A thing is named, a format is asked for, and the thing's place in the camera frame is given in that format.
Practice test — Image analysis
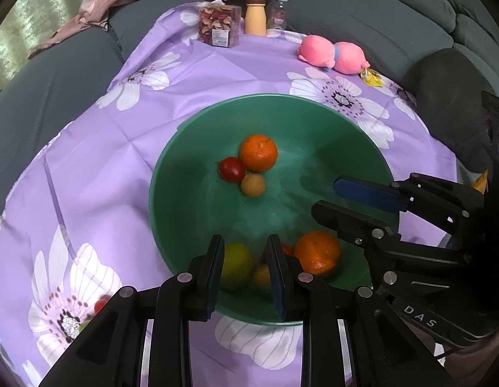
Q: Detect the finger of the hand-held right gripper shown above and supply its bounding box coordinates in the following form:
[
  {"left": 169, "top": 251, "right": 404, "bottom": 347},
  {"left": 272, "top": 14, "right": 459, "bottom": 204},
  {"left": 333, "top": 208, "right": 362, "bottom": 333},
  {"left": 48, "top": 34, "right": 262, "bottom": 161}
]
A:
[
  {"left": 333, "top": 173, "right": 490, "bottom": 230},
  {"left": 311, "top": 199, "right": 474, "bottom": 275}
]

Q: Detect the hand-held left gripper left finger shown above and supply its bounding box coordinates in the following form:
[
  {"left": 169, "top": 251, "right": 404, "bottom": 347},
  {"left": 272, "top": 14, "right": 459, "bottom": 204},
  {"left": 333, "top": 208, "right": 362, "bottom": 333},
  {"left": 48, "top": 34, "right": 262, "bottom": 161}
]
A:
[{"left": 40, "top": 234, "right": 226, "bottom": 387}]

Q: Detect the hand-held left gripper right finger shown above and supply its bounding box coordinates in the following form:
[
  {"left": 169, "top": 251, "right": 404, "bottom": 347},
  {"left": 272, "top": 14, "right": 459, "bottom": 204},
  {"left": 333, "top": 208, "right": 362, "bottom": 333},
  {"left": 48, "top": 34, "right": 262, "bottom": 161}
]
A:
[{"left": 266, "top": 234, "right": 447, "bottom": 387}]

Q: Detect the small yellow longan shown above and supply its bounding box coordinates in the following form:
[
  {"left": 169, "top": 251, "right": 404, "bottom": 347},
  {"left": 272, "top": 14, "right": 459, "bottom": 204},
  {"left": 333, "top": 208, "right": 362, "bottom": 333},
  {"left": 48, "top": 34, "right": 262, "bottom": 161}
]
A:
[
  {"left": 253, "top": 264, "right": 272, "bottom": 289},
  {"left": 240, "top": 173, "right": 267, "bottom": 198}
]

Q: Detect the yellow-green lemon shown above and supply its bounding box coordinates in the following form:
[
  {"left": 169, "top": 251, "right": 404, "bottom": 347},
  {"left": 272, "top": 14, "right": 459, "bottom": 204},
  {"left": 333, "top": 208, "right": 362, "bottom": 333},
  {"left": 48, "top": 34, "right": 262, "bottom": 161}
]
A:
[{"left": 220, "top": 243, "right": 255, "bottom": 292}]

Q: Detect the orange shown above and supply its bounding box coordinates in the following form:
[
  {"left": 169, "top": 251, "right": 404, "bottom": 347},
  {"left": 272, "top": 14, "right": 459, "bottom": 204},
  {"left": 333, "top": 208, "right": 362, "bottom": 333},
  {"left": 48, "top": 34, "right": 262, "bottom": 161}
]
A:
[
  {"left": 239, "top": 134, "right": 279, "bottom": 173},
  {"left": 294, "top": 231, "right": 342, "bottom": 277}
]

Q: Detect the green plastic bowl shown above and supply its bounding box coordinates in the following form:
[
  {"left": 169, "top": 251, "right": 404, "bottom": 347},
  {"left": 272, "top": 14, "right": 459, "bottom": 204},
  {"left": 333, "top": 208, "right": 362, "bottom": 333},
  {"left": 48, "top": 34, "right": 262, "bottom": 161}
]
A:
[{"left": 149, "top": 94, "right": 401, "bottom": 325}]

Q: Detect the small yellow packet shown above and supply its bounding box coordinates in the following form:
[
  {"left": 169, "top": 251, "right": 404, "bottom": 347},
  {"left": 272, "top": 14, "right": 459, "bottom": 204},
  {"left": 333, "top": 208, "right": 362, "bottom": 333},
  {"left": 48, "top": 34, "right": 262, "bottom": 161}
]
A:
[{"left": 360, "top": 68, "right": 385, "bottom": 88}]

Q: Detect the dark grey cushion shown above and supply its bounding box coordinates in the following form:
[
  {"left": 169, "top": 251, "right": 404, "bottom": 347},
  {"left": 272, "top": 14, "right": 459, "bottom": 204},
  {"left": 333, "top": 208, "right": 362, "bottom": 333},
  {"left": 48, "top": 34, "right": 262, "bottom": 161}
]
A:
[{"left": 400, "top": 48, "right": 498, "bottom": 172}]

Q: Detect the pink plush toy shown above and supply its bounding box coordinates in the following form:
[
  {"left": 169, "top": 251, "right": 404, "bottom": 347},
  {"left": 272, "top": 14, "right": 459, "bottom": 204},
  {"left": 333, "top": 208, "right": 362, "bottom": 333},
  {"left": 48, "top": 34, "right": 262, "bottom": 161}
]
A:
[{"left": 298, "top": 35, "right": 371, "bottom": 75}]

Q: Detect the purple floral tablecloth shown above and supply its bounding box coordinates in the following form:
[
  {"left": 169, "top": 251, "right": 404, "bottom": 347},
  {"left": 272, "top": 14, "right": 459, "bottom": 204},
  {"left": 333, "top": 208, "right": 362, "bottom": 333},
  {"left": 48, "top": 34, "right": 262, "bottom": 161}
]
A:
[{"left": 0, "top": 0, "right": 460, "bottom": 387}]

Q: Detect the grey sofa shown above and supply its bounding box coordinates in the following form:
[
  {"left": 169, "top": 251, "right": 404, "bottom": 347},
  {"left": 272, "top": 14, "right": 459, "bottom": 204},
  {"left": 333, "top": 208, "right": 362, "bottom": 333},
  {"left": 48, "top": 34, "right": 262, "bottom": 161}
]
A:
[{"left": 0, "top": 0, "right": 499, "bottom": 226}]

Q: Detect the clear plastic bottle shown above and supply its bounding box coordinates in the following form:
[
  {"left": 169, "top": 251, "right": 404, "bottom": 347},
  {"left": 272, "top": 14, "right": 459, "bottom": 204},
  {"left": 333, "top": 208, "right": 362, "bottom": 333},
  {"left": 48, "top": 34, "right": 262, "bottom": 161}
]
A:
[{"left": 266, "top": 0, "right": 289, "bottom": 31}]

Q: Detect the yellow bottle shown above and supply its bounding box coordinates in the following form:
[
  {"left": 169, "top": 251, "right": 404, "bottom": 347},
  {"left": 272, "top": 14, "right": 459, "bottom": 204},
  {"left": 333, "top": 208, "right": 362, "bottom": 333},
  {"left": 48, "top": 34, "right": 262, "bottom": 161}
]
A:
[{"left": 245, "top": 0, "right": 267, "bottom": 36}]

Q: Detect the clear box of dried snacks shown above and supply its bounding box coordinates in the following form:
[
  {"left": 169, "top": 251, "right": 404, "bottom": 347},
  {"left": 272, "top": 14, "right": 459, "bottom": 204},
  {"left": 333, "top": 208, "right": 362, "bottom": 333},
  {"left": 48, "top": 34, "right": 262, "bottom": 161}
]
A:
[{"left": 198, "top": 4, "right": 240, "bottom": 47}]

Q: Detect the green-gold curtain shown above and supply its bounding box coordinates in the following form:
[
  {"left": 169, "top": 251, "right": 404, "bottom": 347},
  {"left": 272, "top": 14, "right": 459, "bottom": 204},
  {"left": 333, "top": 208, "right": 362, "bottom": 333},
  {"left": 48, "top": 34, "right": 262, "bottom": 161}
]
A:
[{"left": 0, "top": 0, "right": 101, "bottom": 89}]

